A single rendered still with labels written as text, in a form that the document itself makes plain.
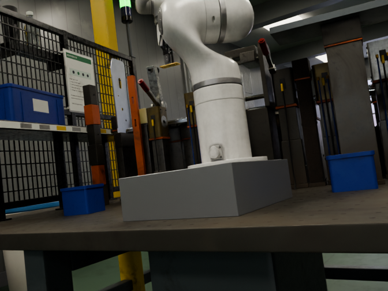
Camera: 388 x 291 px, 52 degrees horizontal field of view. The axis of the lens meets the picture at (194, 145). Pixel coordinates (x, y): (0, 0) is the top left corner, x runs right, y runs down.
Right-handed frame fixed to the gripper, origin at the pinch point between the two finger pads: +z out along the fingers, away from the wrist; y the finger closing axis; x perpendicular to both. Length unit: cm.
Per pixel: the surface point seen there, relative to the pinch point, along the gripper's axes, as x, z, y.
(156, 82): -1.2, 12.7, -16.4
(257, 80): 127, -134, 715
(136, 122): 9.9, 26.4, -16.1
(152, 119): 0.3, 27.2, -20.8
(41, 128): 33, 26, -43
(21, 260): 183, 99, 80
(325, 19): -66, 13, -41
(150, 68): -0.3, 7.4, -18.0
